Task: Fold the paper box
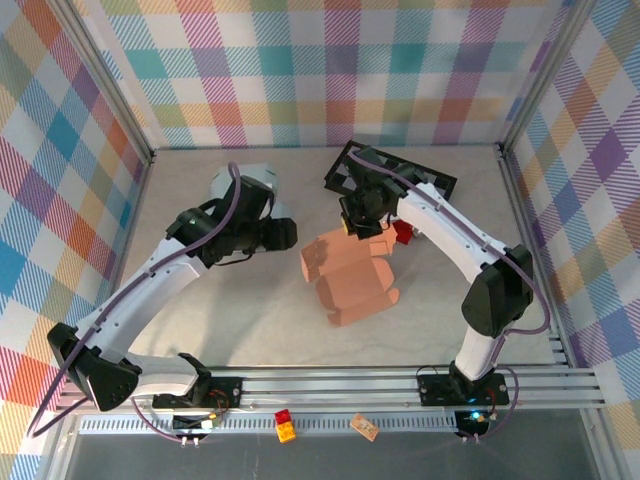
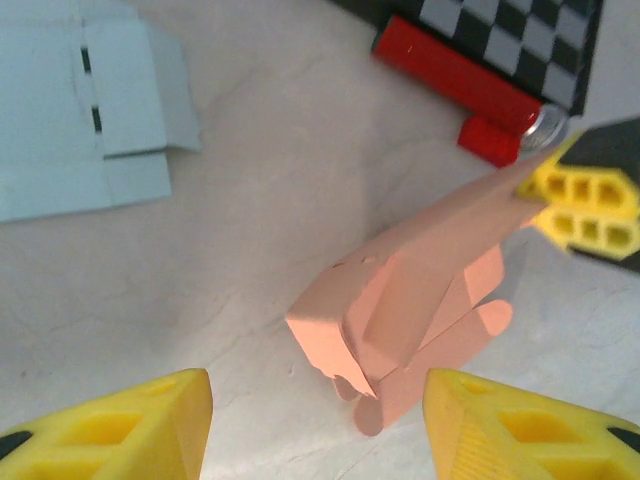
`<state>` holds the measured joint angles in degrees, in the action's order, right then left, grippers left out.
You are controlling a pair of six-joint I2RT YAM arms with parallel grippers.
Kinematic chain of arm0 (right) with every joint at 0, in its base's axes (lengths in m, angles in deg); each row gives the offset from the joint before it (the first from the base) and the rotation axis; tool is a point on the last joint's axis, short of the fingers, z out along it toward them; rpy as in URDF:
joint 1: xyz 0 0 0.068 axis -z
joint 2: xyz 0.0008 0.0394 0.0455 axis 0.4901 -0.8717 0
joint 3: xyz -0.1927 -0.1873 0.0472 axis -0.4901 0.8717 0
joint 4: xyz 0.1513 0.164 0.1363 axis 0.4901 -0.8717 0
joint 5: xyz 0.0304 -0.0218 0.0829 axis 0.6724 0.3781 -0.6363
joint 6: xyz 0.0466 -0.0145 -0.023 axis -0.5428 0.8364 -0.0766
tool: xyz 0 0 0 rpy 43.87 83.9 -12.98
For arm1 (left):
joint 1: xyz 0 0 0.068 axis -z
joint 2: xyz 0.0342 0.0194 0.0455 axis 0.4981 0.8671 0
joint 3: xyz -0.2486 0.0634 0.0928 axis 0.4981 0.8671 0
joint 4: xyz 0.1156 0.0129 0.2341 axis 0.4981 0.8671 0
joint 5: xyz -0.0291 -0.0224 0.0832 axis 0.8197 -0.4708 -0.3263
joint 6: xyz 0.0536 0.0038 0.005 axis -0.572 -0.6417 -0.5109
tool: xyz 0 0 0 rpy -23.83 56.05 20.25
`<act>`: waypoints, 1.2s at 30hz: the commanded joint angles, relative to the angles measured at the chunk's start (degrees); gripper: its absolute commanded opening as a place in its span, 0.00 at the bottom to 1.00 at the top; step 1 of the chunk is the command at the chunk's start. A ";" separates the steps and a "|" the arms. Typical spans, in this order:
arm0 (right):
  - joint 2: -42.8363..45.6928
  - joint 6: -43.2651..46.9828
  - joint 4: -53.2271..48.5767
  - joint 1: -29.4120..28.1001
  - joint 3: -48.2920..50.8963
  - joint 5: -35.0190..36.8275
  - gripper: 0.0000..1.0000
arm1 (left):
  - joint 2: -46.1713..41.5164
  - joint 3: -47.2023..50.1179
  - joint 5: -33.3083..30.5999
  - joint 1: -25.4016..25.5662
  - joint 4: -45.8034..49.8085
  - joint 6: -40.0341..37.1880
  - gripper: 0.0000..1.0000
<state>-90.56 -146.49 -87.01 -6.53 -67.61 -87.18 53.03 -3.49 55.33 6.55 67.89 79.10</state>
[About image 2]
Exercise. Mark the red flat box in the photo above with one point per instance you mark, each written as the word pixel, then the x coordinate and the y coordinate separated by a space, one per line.
pixel 450 75

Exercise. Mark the pink paper box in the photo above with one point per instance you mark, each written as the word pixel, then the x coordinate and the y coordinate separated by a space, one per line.
pixel 400 300

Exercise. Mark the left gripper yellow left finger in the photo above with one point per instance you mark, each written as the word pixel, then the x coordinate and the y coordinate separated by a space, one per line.
pixel 100 440

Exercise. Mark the black and grey checkerboard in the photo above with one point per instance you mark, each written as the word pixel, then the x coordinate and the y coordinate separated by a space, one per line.
pixel 500 30

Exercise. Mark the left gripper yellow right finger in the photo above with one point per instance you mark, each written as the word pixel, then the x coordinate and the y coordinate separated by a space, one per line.
pixel 525 440

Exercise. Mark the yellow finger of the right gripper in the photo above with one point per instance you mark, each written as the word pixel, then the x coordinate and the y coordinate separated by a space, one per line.
pixel 600 170
pixel 615 247

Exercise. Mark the light blue paper box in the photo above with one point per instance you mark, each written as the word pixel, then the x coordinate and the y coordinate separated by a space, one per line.
pixel 50 125

